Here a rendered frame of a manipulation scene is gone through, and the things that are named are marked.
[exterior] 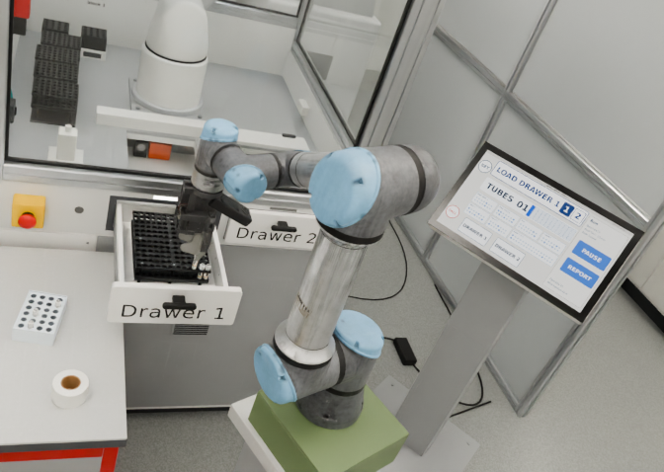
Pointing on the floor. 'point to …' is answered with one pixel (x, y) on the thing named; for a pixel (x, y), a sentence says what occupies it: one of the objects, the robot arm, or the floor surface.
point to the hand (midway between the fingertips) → (200, 254)
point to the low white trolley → (112, 430)
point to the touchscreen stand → (450, 376)
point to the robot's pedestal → (256, 457)
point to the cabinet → (253, 281)
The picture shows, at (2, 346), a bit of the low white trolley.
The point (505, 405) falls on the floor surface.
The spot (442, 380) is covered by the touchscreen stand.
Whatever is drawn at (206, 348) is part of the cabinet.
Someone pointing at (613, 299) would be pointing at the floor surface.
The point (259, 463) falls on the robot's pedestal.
